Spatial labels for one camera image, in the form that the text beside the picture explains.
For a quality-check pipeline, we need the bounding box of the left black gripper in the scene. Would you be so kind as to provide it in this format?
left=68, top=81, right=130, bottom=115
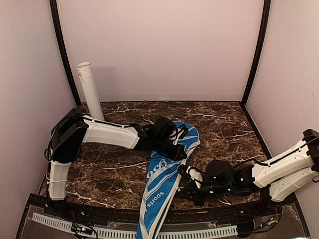
left=153, top=136, right=186, bottom=160

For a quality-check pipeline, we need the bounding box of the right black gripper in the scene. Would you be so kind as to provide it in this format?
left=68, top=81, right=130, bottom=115
left=176, top=180, right=233, bottom=207

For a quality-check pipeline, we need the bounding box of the blue racket bag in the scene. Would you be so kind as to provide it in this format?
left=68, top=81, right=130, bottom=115
left=136, top=121, right=200, bottom=239

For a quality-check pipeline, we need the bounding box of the white shuttlecock tube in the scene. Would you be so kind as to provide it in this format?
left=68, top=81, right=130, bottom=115
left=76, top=61, right=104, bottom=120

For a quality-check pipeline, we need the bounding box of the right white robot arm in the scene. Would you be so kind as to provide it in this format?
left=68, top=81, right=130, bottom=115
left=176, top=129, right=319, bottom=216

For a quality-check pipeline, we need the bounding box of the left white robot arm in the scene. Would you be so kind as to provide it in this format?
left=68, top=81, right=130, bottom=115
left=44, top=108, right=188, bottom=217

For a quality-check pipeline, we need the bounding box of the small circuit board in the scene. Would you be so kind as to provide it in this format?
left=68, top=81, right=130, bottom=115
left=71, top=223, right=93, bottom=235

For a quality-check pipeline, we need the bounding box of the black front table rail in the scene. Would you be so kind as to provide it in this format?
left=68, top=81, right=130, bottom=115
left=50, top=201, right=282, bottom=225

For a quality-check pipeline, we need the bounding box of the white slotted cable duct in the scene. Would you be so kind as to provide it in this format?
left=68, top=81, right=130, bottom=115
left=31, top=213, right=238, bottom=239

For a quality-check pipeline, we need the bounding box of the black right corner post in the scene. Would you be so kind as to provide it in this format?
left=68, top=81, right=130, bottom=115
left=240, top=0, right=271, bottom=108

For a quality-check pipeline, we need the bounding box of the black corner post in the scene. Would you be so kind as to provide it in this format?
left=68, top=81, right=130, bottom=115
left=49, top=0, right=82, bottom=107
left=240, top=0, right=271, bottom=108

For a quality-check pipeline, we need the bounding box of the black left corner post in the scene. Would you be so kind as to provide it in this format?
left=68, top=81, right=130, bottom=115
left=49, top=0, right=82, bottom=107

